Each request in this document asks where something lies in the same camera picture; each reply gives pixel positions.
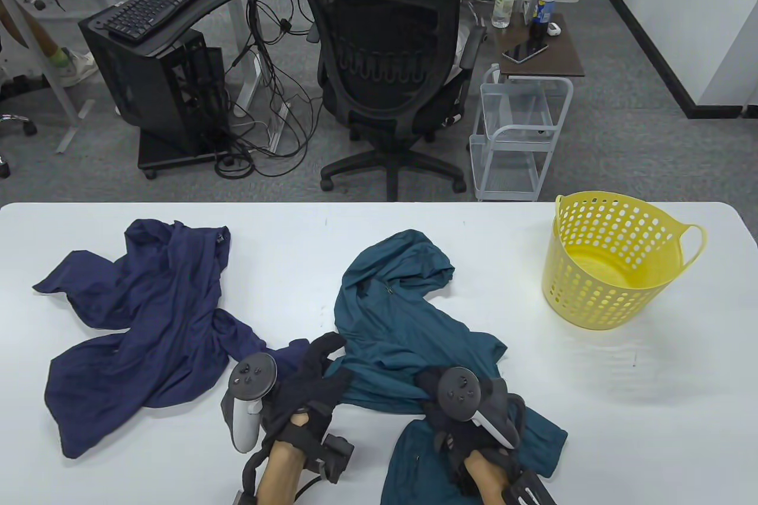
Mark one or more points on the black keyboard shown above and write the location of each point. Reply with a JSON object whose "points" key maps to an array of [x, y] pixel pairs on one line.
{"points": [[157, 5]]}

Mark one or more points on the black mesh office chair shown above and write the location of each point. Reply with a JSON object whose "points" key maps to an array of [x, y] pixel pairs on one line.
{"points": [[385, 114]]}

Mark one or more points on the person's right hand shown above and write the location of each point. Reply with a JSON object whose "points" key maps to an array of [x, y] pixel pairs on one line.
{"points": [[456, 440]]}

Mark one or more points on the teal zipper clothes jacket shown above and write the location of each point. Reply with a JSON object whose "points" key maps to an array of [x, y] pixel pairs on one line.
{"points": [[402, 321]]}

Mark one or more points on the grey right hand controller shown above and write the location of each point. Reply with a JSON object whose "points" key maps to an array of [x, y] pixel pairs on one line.
{"points": [[459, 389]]}

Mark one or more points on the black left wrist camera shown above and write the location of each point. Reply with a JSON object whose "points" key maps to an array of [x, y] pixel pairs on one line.
{"points": [[337, 454]]}

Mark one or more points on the black smartphone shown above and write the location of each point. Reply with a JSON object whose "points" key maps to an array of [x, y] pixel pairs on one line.
{"points": [[524, 52]]}

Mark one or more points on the black computer tower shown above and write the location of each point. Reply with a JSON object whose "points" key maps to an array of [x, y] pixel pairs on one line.
{"points": [[130, 79]]}

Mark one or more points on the black rolling computer platform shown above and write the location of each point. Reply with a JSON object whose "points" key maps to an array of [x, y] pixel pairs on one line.
{"points": [[160, 153]]}

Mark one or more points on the person's left hand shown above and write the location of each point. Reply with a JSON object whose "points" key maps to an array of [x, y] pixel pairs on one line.
{"points": [[308, 389]]}

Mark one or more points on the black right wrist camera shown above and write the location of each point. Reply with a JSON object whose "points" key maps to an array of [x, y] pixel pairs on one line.
{"points": [[530, 490]]}

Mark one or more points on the brown side table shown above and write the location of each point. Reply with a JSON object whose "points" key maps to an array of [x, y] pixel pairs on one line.
{"points": [[562, 52]]}

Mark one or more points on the blue cap soda bottle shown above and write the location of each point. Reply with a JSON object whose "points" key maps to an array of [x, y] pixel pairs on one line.
{"points": [[542, 10]]}

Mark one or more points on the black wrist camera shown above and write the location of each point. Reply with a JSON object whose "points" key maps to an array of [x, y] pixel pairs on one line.
{"points": [[530, 490], [337, 454]]}

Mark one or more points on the navy blue clothes jacket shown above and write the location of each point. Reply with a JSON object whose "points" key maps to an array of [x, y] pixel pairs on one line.
{"points": [[154, 315]]}

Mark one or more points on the chrome chair base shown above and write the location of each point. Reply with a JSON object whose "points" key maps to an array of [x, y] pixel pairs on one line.
{"points": [[23, 127]]}

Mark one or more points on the person's left forearm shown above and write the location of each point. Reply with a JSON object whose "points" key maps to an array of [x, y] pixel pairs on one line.
{"points": [[278, 475]]}

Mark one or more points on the person's right forearm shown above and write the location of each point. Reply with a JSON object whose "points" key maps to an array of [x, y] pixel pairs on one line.
{"points": [[488, 478]]}

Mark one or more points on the yellow perforated plastic basket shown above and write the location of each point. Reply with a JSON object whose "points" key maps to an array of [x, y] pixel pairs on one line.
{"points": [[598, 292]]}

